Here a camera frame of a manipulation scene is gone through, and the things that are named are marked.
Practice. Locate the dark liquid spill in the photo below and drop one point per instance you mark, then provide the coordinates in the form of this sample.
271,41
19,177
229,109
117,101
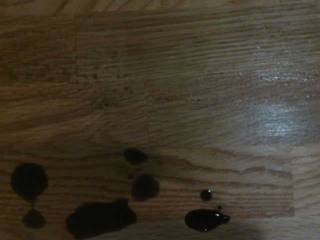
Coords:
100,220

